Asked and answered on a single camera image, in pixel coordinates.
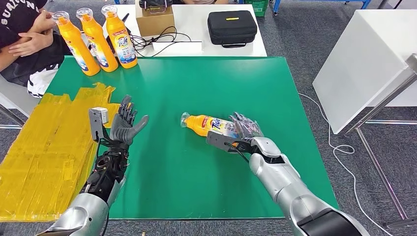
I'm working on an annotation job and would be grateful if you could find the brown cardboard box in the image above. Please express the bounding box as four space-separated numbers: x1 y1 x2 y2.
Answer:
135 0 176 37

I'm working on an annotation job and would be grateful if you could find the grey bench seat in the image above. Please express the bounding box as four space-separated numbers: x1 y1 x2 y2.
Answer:
0 74 40 130

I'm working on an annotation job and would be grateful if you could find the blue metal frame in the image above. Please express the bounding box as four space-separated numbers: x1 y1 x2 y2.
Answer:
272 0 371 16

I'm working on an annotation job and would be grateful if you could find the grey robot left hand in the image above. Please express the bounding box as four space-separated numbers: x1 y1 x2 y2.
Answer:
110 95 150 146

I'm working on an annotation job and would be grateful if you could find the flat white box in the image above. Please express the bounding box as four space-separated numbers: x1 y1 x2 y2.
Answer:
152 41 203 56

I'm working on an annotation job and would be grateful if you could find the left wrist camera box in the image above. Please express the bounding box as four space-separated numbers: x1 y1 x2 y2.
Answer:
89 107 113 146

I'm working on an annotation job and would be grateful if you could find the black cable bundle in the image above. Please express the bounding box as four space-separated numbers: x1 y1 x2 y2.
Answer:
129 26 192 58

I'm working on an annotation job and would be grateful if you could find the white floor cable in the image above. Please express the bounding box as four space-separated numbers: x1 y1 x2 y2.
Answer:
298 93 391 236

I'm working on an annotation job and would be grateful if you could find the person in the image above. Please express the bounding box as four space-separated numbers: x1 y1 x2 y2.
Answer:
0 0 90 98

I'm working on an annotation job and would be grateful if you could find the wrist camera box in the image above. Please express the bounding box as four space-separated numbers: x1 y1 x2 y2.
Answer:
89 107 113 146
206 131 254 154

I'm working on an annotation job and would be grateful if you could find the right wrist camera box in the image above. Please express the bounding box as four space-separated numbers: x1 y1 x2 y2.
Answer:
206 131 254 154

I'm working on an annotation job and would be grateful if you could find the black carrying case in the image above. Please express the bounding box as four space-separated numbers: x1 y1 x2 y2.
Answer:
207 10 258 49

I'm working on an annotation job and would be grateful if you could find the orange detergent bottle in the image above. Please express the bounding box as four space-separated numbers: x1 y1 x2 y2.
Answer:
76 7 119 73
101 4 139 69
180 112 241 140
52 10 101 77

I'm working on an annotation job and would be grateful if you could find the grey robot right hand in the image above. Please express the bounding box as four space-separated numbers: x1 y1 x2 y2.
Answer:
229 112 265 141

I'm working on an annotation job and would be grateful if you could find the green plastic crate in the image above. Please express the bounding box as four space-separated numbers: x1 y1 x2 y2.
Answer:
243 0 269 18

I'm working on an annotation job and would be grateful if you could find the black device on box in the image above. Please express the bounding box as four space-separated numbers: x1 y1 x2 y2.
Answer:
139 0 173 10

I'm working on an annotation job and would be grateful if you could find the metal table frame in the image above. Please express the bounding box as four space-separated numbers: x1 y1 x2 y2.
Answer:
343 53 417 230

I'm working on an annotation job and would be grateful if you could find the large white table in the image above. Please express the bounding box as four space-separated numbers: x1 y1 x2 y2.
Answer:
312 9 417 135

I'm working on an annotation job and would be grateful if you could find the tablet in dark blue case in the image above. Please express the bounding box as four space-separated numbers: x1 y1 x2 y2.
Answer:
106 13 132 56

